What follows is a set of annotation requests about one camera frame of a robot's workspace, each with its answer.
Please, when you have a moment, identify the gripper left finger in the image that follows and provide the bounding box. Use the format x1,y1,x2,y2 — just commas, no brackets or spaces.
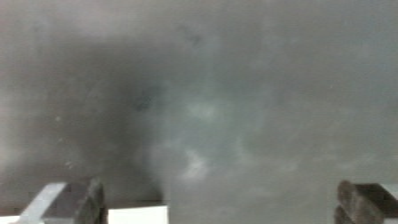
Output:
16,178,108,224

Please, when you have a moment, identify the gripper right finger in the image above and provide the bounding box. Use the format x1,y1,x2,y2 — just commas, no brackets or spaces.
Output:
334,180,398,224

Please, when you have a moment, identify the white tag sheet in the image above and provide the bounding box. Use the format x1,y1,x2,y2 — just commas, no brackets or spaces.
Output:
0,206,169,224

